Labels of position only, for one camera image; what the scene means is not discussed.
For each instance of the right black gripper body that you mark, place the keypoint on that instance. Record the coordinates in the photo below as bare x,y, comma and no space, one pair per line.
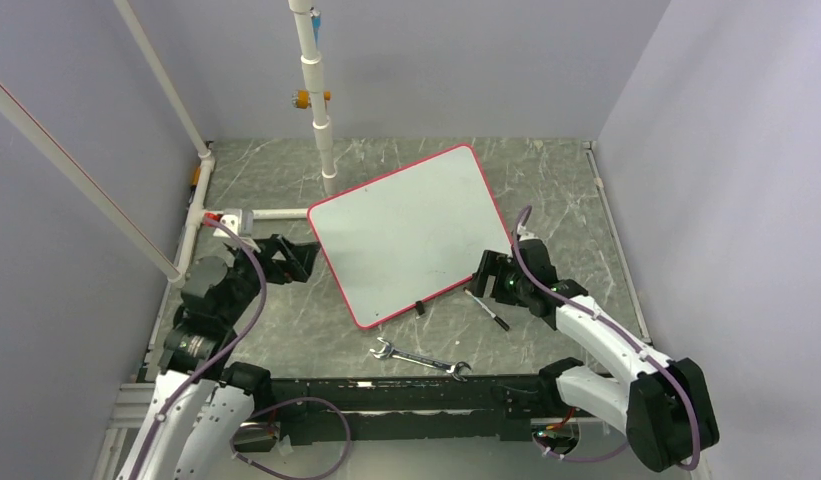
510,287

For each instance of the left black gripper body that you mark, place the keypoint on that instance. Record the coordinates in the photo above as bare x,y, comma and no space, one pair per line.
277,271

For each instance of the black white marker pen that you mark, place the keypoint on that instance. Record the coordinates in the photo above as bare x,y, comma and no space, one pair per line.
494,316

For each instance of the red framed whiteboard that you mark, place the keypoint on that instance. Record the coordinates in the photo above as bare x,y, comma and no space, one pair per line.
410,235

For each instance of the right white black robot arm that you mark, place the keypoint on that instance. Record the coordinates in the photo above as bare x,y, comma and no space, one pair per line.
622,371

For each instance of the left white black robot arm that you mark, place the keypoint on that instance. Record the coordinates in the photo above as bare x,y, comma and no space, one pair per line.
200,397

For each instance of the silver double ended wrench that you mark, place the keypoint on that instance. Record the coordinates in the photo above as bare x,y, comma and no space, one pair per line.
389,351

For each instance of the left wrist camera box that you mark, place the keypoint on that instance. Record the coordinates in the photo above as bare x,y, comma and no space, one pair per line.
238,221

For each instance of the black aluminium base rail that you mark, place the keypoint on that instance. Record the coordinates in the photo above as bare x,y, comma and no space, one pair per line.
508,407

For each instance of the white pvc pipe frame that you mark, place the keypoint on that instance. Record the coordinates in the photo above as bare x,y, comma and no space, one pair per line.
76,68

